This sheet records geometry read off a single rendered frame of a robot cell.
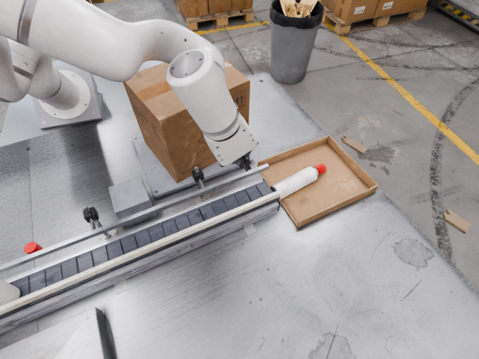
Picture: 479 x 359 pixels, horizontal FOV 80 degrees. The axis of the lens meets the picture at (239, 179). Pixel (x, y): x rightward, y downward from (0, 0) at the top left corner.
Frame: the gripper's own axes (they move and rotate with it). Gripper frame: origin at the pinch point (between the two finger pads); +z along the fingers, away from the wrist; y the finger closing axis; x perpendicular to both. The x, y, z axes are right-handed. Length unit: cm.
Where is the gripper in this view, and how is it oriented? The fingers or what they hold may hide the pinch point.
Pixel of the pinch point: (244, 162)
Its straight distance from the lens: 72.8
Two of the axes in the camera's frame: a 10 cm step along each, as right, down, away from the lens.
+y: -8.4, 5.4, 0.2
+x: 4.4, 7.1, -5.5
